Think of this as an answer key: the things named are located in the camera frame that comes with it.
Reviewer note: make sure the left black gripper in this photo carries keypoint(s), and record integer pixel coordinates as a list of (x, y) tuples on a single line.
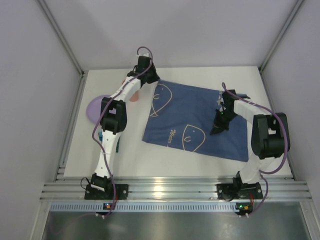
[(152, 77)]

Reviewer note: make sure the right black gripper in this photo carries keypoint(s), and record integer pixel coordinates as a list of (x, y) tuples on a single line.
[(222, 121)]

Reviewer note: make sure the blue fish-print cloth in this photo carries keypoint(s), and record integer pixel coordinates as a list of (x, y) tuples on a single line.
[(182, 116)]

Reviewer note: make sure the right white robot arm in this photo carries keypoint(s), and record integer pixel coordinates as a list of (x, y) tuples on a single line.
[(270, 141)]

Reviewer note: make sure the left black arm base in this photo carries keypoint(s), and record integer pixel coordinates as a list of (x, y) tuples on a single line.
[(102, 188)]

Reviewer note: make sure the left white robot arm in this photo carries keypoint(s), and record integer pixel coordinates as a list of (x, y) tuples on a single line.
[(113, 116)]

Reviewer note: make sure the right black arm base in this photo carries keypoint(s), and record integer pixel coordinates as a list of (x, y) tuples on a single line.
[(237, 190)]

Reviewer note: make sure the orange plastic cup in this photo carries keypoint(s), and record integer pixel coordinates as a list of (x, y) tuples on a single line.
[(135, 97)]

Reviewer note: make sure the purple plastic plate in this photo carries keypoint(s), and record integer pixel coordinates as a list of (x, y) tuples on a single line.
[(93, 109)]

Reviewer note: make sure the blue plastic fork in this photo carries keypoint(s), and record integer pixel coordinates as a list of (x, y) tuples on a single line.
[(100, 135)]

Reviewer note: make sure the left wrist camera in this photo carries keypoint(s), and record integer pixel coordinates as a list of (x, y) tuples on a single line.
[(143, 63)]

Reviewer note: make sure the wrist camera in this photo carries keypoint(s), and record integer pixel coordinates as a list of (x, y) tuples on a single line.
[(143, 63), (229, 96)]

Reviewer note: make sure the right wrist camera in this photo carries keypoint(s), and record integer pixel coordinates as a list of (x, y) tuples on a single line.
[(229, 96)]

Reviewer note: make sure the spoon with green handle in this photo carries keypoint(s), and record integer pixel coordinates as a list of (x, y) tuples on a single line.
[(117, 146)]

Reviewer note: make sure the aluminium frame rail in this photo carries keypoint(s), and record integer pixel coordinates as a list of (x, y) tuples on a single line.
[(185, 189)]

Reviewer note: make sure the perforated cable duct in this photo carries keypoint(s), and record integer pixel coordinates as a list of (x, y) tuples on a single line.
[(148, 207)]

